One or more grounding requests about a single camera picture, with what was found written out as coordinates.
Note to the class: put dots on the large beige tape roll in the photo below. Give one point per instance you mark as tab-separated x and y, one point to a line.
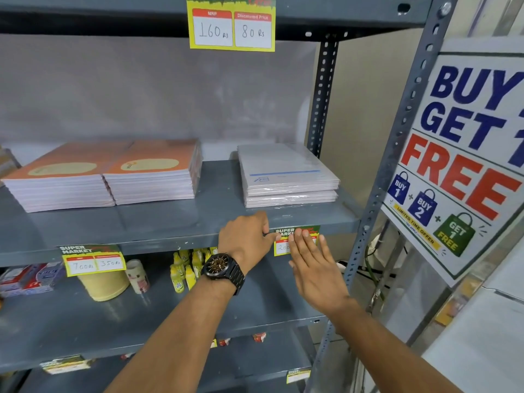
104	285

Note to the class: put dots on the grey metal shelf rack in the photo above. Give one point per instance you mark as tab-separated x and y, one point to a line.
163	225

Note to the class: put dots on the person's right forearm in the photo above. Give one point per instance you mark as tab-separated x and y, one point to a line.
389	349

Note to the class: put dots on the person's right thumb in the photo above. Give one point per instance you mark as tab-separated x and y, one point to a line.
292	269

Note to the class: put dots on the person's left forearm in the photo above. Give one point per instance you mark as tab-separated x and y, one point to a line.
172	339

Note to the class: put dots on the pile of red white boxes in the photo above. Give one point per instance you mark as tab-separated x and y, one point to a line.
30	277

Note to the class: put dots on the person's right little finger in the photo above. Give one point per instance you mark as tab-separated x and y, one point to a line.
322	248

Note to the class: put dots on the person's right middle finger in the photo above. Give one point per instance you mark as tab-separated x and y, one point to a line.
305	243

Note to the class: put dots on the stack of white wrapped notebooks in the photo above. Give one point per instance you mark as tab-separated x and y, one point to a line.
282	175

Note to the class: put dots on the person's right hand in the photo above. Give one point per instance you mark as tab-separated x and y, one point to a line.
317	278

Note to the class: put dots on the stack of orange notebooks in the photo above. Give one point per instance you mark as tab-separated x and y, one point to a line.
155	171
61	180

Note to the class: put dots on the small printed tape roll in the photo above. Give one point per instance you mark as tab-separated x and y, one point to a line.
137	276

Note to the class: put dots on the person's left hand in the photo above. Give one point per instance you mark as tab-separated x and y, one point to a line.
241	239

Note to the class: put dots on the yellow green price tag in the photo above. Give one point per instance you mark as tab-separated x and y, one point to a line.
65	365
298	376
282	246
94	261
231	26

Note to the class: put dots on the black and gold wristwatch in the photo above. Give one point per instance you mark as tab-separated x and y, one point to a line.
223	270

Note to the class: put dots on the person's left thumb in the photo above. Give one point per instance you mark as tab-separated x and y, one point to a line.
273	237

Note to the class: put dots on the small red packet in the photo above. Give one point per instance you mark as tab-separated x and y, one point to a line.
259	337
223	342

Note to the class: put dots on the white promotional poster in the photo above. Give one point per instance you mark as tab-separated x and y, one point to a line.
454	159

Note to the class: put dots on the group of yellow glue bottles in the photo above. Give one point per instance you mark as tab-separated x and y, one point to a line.
186	270

